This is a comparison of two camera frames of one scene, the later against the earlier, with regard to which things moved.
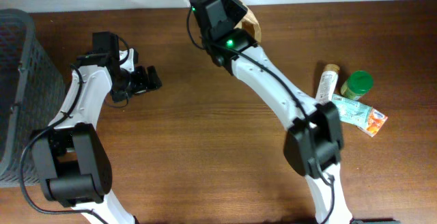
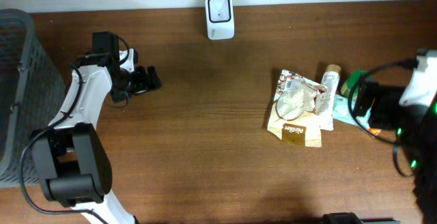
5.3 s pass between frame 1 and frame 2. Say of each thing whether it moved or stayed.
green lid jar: stayed
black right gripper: moved
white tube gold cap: stayed
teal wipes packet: stayed
